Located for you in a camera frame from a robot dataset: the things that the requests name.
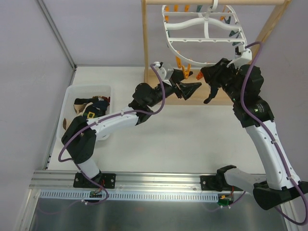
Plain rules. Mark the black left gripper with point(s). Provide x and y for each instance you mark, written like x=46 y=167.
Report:
x=177 y=86

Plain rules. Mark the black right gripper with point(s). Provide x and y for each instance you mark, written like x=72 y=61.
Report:
x=217 y=78

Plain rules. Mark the navy santa sock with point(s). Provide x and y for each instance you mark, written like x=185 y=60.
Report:
x=212 y=94

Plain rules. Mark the orange clothespin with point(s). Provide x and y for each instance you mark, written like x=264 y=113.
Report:
x=200 y=75
x=178 y=62
x=186 y=71

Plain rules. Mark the white plastic clip hanger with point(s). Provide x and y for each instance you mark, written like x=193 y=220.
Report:
x=219 y=25

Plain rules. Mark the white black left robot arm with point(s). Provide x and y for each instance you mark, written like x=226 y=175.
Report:
x=82 y=134

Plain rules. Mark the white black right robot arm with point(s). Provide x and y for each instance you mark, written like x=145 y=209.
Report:
x=242 y=84

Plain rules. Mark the pile of dark socks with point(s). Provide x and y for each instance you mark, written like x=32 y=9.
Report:
x=92 y=107

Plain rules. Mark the beige brown sock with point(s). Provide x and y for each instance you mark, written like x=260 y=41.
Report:
x=72 y=115

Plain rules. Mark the white perforated plastic basket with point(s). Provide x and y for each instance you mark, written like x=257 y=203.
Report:
x=81 y=91

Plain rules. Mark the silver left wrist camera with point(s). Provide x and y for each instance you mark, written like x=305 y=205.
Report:
x=164 y=71

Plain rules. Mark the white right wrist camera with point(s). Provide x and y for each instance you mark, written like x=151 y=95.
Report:
x=244 y=57

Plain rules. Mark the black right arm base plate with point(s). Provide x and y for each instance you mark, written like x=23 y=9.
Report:
x=216 y=183

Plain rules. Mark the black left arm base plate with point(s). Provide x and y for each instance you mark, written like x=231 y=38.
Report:
x=107 y=180

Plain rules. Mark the white slotted cable duct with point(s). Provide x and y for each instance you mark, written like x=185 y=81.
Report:
x=131 y=196

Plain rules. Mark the aluminium mounting rail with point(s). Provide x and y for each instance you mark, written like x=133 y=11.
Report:
x=125 y=181

